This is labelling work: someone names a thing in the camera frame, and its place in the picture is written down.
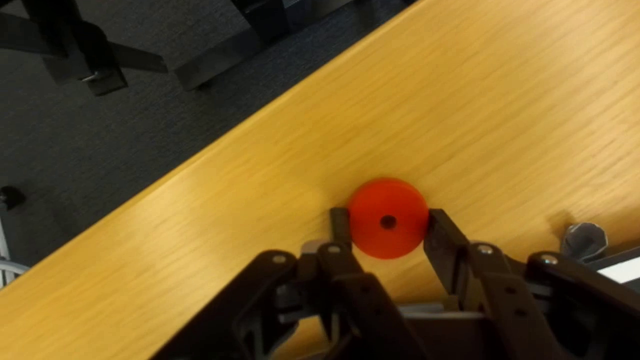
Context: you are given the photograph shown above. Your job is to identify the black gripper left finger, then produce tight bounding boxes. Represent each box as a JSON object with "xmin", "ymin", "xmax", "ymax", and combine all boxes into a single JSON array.
[{"xmin": 148, "ymin": 205, "xmax": 436, "ymax": 360}]

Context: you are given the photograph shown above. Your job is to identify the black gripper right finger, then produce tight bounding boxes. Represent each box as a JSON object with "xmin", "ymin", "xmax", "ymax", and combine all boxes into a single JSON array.
[{"xmin": 422, "ymin": 207, "xmax": 640, "ymax": 360}]

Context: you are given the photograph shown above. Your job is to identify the black swivel office chair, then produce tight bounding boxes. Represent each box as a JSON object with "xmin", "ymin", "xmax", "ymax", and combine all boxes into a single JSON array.
[{"xmin": 0, "ymin": 0, "xmax": 418, "ymax": 98}]

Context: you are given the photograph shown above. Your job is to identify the grey hex bolt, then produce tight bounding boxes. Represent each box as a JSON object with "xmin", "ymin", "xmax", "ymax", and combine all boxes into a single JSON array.
[{"xmin": 559, "ymin": 220, "xmax": 609, "ymax": 263}]

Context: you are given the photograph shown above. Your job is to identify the orange disc with hole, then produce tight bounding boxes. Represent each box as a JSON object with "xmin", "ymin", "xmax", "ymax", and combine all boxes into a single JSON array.
[{"xmin": 346, "ymin": 176, "xmax": 431, "ymax": 262}]

